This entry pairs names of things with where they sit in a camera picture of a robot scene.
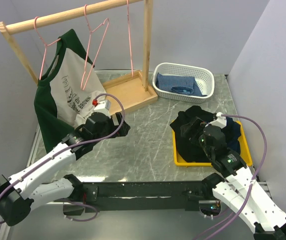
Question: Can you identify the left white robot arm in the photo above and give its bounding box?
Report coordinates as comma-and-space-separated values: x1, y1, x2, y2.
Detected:
0, 111, 131, 227

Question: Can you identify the pink wire hanger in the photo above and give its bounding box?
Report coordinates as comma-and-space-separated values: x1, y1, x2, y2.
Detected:
126, 0, 134, 77
79, 4, 110, 91

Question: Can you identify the yellow plastic tray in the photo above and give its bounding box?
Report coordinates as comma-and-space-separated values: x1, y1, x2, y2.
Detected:
172, 120, 253, 168

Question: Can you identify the blue patterned cloth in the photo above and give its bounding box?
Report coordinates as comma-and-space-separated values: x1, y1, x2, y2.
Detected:
155, 73, 206, 97

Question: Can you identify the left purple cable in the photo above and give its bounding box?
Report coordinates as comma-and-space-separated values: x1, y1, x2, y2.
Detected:
0, 93, 126, 224

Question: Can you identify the wooden clothes rack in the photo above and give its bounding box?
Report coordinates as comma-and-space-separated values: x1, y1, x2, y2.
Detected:
0, 0, 158, 112

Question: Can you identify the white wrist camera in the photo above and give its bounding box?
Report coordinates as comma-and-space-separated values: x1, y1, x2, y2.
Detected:
207, 112, 227, 129
93, 99, 111, 118

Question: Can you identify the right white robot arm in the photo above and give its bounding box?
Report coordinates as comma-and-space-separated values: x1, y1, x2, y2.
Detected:
181, 112, 286, 240

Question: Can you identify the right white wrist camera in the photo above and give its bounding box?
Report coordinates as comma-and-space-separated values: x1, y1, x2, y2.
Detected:
207, 112, 227, 129

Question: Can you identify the purple cable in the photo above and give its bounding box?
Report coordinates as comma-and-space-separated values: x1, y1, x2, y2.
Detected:
0, 93, 126, 224
191, 113, 268, 240

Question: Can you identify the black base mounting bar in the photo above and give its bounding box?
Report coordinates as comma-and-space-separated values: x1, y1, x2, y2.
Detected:
52, 174, 234, 216

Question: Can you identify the green and cream raglan shirt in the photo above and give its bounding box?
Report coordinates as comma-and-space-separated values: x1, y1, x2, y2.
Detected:
34, 29, 105, 152

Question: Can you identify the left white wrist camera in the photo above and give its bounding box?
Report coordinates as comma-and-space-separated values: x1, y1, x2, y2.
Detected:
93, 99, 111, 118

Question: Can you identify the pink hanger with green shirt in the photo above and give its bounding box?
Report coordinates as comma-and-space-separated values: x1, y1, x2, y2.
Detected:
33, 16, 61, 81

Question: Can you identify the navy blue t shirt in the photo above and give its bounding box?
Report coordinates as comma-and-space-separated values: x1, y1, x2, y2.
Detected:
221, 117, 241, 155

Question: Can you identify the black t shirt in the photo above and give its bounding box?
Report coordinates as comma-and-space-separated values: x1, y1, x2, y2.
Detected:
170, 105, 214, 163

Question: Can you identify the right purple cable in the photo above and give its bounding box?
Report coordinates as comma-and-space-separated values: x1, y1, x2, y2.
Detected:
191, 113, 268, 240

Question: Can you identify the white plastic basket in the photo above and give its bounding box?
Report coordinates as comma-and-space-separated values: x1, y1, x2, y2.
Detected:
152, 62, 215, 104

